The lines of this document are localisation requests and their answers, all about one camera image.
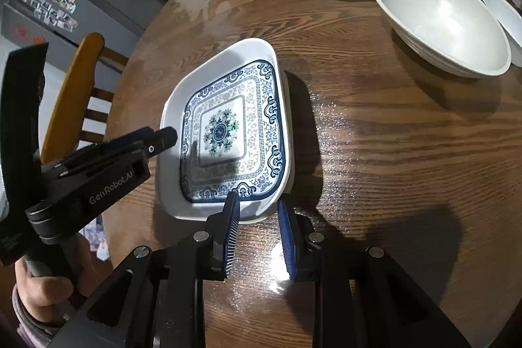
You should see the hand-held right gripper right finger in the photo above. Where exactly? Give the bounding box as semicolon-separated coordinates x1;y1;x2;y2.
277;198;474;348

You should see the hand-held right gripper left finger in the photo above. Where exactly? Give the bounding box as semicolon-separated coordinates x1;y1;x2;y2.
49;191;241;348

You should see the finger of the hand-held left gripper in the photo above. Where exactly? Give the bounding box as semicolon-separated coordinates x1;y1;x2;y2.
57;127;179;179
87;127;156;153

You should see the blue patterned square plate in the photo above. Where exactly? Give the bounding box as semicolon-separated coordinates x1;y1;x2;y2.
157;38;295;225

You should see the person's left hand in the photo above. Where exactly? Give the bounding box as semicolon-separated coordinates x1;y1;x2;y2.
14;238;99;325

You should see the wooden chair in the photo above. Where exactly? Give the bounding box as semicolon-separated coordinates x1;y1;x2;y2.
41;32;130;165

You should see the dark grey fridge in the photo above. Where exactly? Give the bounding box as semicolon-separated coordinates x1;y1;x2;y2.
0;0;164;61

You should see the large white bowl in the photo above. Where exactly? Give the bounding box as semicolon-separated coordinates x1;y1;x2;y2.
370;0;512;78

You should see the small white bowl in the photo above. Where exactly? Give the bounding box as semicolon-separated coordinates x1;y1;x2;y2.
478;0;522;67

